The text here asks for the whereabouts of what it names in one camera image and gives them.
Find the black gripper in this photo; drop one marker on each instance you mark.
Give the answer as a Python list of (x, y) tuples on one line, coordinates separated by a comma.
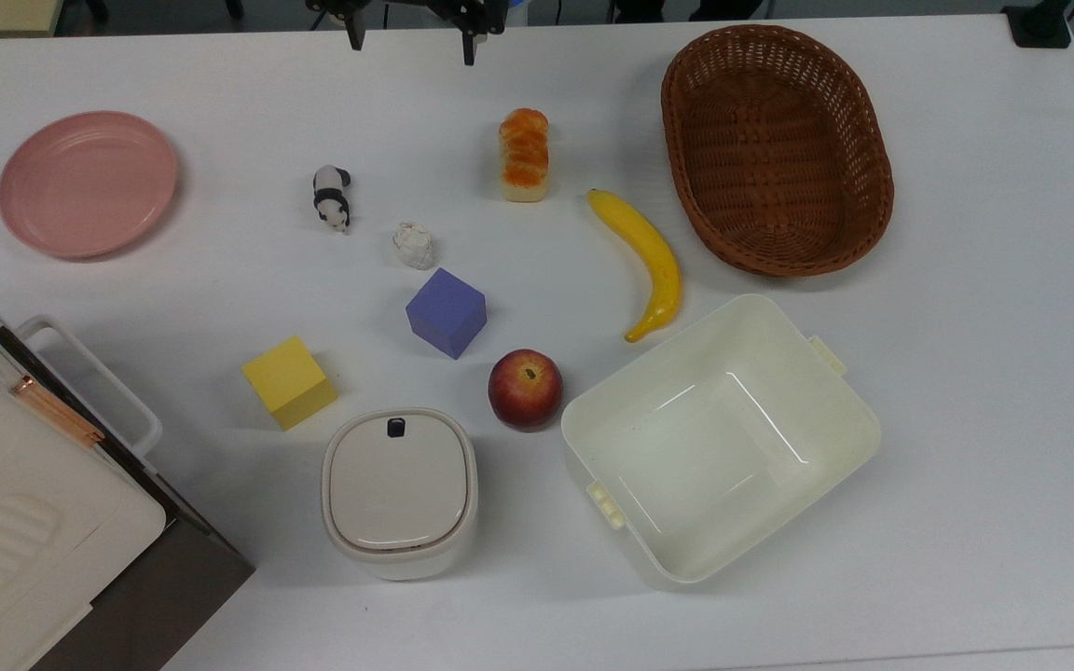
[(425, 9)]

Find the toy bread loaf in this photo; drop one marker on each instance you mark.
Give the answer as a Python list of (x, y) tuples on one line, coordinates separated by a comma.
[(524, 154)]

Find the brown wicker basket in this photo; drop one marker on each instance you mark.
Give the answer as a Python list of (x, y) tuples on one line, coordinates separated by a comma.
[(779, 149)]

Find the toy panda figure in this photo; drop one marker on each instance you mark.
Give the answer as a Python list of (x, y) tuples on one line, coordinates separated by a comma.
[(332, 196)]

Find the white crumpled lump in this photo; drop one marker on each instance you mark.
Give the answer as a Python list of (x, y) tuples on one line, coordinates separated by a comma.
[(414, 247)]

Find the purple cube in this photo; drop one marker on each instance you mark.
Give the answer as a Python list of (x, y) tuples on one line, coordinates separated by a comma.
[(446, 312)]

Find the yellow banana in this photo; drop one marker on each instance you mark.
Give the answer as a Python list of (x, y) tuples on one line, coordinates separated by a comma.
[(651, 253)]

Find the pink plate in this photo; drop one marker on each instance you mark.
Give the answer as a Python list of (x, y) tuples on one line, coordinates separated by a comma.
[(88, 184)]

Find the yellow cube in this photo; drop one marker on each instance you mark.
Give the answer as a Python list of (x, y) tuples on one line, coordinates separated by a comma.
[(290, 382)]

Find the red apple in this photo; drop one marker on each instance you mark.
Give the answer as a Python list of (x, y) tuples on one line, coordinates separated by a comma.
[(525, 390)]

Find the white lidded trash bin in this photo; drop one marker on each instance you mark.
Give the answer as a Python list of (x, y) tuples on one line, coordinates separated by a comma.
[(399, 489)]

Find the cream plastic container box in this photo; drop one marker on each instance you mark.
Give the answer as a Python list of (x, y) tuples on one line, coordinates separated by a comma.
[(719, 447)]

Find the cream toy cabinet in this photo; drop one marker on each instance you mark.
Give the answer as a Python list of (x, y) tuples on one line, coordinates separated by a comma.
[(24, 531)]

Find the black table clamp mount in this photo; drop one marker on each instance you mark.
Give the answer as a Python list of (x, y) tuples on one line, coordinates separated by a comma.
[(1039, 23)]

